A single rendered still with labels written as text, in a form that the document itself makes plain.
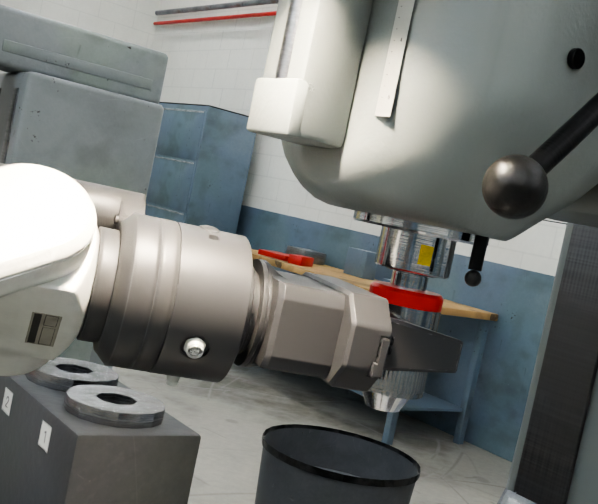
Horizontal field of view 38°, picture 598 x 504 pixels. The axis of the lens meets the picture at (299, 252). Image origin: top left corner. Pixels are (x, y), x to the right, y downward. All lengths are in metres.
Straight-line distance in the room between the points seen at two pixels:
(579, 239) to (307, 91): 0.52
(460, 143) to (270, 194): 7.48
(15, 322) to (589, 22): 0.34
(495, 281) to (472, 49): 5.47
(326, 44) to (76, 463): 0.43
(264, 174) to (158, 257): 7.59
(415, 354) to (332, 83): 0.17
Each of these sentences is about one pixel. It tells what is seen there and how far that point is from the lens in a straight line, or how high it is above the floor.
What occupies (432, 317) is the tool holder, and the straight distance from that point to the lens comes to 0.54.
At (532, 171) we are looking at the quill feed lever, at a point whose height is 1.34.
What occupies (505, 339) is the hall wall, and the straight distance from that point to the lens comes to 5.82.
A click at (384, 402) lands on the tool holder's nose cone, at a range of 0.55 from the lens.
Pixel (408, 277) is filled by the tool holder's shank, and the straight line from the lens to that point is 0.54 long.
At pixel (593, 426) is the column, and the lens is 0.91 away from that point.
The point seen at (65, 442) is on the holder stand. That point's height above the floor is 1.07.
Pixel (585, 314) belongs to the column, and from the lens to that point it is 0.91.
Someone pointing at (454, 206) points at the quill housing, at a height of 1.32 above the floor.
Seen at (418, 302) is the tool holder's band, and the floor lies 1.26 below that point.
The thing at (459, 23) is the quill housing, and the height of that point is 1.41.
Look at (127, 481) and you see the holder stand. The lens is 0.78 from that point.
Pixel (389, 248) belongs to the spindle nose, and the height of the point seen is 1.29.
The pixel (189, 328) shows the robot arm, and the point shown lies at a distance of 0.47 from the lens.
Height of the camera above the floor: 1.31
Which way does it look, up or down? 3 degrees down
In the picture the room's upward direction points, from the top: 12 degrees clockwise
